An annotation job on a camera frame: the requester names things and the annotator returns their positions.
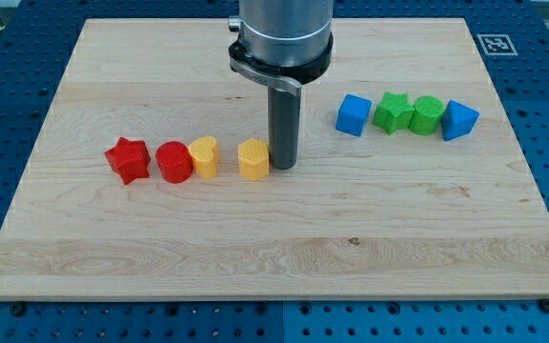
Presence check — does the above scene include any blue cube block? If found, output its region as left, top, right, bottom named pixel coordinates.
left=335, top=94, right=372, bottom=137

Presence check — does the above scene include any blue triangle block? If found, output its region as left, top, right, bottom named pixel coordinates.
left=441, top=100, right=479, bottom=141

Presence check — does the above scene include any green star block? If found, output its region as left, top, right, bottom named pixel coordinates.
left=373, top=91, right=415, bottom=134

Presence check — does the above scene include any red cylinder block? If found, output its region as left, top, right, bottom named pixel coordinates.
left=155, top=141, right=193, bottom=184

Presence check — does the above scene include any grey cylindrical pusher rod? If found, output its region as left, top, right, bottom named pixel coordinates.
left=268, top=88, right=301, bottom=170

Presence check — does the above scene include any wooden board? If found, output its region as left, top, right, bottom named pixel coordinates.
left=0, top=18, right=549, bottom=301

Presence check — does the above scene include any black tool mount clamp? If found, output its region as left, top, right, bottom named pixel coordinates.
left=228, top=34, right=334, bottom=97

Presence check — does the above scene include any yellow heart block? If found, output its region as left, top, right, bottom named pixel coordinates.
left=189, top=136, right=220, bottom=179

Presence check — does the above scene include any yellow hexagon block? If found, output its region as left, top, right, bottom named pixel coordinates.
left=237, top=138, right=270, bottom=181

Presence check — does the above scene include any green cylinder block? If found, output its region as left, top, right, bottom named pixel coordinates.
left=409, top=95, right=444, bottom=135

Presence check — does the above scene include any white fiducial marker tag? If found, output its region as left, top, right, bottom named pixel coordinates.
left=478, top=33, right=518, bottom=56

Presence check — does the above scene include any red star block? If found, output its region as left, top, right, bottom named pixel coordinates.
left=104, top=137, right=151, bottom=185

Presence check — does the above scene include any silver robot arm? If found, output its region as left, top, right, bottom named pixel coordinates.
left=229, top=0, right=334, bottom=170

